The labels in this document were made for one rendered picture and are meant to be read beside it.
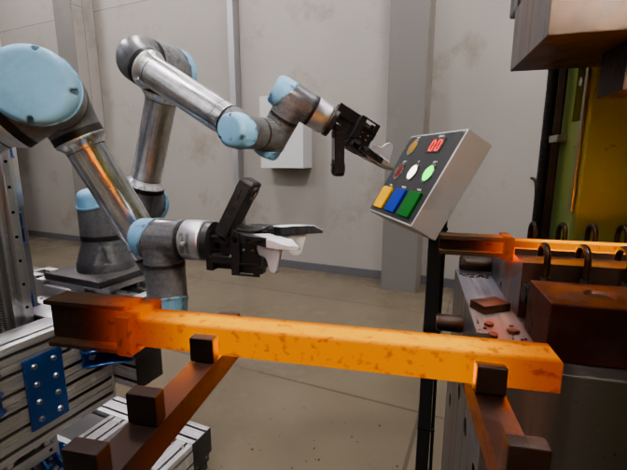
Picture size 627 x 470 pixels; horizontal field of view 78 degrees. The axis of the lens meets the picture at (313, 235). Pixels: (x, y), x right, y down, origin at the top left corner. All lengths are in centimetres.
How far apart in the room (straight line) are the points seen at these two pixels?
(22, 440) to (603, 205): 131
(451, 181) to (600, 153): 33
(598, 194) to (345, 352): 66
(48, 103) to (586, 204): 91
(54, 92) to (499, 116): 321
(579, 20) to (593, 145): 32
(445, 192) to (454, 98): 258
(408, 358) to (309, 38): 383
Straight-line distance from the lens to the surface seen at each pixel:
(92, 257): 122
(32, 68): 73
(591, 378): 49
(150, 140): 124
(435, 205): 103
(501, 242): 65
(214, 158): 448
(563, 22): 59
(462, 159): 105
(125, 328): 36
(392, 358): 30
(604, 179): 87
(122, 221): 88
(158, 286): 78
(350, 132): 100
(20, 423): 118
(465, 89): 358
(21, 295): 121
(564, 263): 61
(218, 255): 72
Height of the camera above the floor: 113
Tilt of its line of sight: 11 degrees down
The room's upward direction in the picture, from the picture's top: straight up
